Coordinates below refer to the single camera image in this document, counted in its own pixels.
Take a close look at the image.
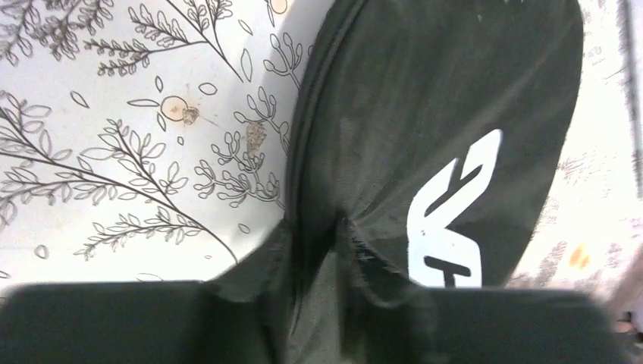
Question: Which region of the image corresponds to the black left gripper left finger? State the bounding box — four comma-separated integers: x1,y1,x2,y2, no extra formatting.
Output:
0,221,293,364

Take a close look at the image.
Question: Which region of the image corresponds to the floral tablecloth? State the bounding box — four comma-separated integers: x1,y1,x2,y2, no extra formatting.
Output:
0,0,643,303

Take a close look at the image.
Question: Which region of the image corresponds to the black racket bag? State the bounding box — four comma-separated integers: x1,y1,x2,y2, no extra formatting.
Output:
284,0,585,364

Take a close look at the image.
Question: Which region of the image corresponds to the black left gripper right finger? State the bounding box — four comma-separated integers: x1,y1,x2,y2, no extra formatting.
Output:
336,218,634,364

